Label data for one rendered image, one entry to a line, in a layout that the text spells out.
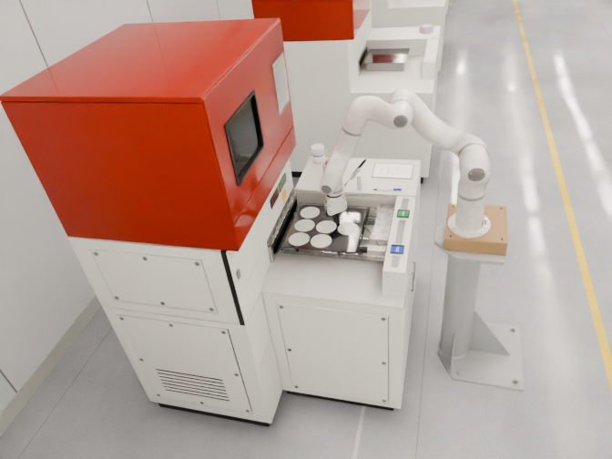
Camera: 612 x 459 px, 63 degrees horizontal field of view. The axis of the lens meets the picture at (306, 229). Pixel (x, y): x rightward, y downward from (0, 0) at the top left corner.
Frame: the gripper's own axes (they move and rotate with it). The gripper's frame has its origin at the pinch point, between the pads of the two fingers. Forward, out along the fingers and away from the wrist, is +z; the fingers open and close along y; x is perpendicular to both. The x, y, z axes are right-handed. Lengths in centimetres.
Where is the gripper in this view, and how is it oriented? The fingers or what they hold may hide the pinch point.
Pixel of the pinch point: (336, 219)
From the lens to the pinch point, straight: 242.2
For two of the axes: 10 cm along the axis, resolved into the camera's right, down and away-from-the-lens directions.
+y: 8.8, -3.5, 3.1
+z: 1.0, 7.9, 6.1
